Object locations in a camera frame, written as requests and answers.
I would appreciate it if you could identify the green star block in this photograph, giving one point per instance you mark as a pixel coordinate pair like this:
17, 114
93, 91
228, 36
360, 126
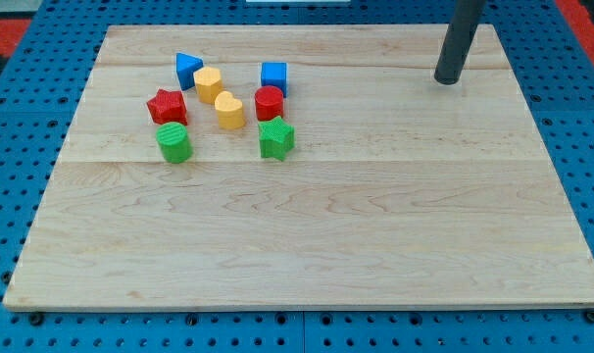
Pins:
276, 138

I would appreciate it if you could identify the blue cube block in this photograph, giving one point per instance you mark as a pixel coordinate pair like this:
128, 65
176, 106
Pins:
274, 74

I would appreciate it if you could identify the blue triangle block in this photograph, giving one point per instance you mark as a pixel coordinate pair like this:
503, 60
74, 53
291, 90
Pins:
185, 67

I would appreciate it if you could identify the yellow heart block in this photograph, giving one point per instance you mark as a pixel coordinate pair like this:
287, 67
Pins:
230, 111

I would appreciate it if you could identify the light wooden board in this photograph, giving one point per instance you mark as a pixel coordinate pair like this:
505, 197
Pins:
400, 193

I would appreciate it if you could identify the red cylinder block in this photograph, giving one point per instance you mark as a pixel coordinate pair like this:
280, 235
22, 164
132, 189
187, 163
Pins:
268, 103

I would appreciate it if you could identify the green cylinder block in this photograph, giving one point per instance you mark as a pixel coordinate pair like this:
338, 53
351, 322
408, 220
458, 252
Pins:
174, 142

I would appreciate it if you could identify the yellow hexagon block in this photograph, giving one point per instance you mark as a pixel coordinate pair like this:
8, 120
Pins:
208, 84

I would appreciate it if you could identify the red star block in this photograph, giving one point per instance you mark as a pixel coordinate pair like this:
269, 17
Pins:
167, 106

